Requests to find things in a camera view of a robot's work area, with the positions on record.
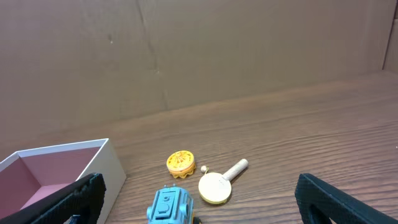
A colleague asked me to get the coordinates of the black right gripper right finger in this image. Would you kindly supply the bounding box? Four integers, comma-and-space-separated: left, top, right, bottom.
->
295, 173, 397, 224

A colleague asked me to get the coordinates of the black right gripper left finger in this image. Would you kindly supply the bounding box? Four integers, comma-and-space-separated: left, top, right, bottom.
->
1, 173, 106, 224

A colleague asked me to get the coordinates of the blue yellow toy truck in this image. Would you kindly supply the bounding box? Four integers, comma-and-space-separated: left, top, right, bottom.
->
147, 184, 202, 224

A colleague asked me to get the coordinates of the yellow round patterned toy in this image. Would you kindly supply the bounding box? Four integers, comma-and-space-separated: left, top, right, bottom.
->
166, 151, 196, 179

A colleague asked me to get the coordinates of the white box pink interior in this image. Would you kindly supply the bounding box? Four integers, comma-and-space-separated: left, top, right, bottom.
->
1, 139, 126, 223

